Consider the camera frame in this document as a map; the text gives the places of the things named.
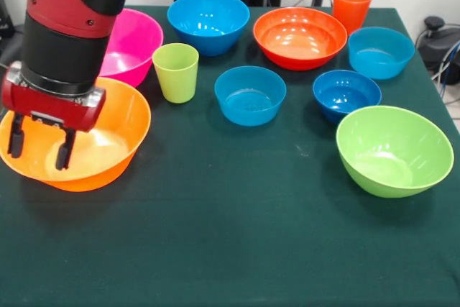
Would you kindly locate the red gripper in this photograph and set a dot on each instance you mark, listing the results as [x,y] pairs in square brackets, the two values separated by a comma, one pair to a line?
[21,98]

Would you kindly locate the large light orange bowl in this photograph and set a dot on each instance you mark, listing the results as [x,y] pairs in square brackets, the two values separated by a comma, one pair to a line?
[115,134]

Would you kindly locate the dark grey chair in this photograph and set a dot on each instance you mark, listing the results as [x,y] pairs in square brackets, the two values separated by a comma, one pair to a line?
[12,48]

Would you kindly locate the large pink bowl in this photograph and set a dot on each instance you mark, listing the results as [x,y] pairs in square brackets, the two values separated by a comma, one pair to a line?
[136,44]

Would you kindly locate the light green cup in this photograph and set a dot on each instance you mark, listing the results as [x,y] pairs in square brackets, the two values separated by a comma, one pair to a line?
[176,77]

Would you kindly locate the dark green tablecloth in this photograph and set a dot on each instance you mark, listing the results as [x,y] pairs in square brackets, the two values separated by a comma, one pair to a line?
[215,231]

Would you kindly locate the small light blue bowl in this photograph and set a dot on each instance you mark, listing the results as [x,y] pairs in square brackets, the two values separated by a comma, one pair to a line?
[381,59]
[248,105]

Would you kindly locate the medium blue bowl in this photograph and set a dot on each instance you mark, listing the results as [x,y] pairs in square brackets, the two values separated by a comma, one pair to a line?
[208,16]

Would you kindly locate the shallow red-orange bowl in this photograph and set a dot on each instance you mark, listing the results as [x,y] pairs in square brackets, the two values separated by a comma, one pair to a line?
[298,41]

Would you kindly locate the small dark blue bowl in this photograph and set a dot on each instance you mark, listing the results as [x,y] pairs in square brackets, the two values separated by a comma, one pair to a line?
[341,95]

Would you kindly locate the red-orange cup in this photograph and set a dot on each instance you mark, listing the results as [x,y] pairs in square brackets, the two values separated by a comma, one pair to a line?
[352,8]

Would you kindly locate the light green bowl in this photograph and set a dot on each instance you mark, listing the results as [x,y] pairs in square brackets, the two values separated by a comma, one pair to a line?
[391,149]

